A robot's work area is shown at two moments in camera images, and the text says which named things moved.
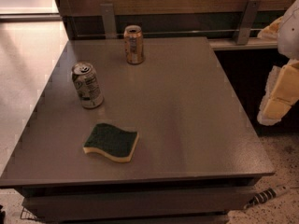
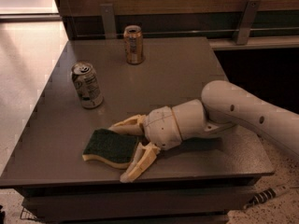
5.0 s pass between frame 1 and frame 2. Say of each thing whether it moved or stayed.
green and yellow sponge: moved
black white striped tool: stayed
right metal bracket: stayed
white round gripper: moved
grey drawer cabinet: stayed
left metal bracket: stayed
